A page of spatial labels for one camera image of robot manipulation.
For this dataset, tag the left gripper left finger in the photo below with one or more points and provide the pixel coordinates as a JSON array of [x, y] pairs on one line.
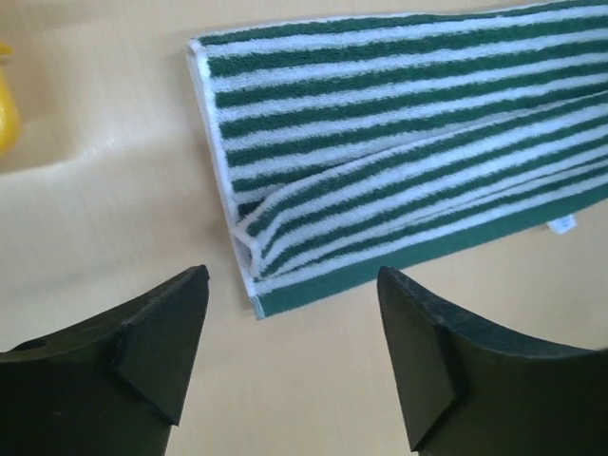
[[113, 384]]

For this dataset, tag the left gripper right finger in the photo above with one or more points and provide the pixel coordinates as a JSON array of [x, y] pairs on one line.
[[469, 386]]

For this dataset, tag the black white striped towel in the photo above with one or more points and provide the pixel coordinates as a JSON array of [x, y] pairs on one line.
[[345, 144]]

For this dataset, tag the yellow plastic tray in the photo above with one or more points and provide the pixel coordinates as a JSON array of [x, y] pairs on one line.
[[10, 121]]

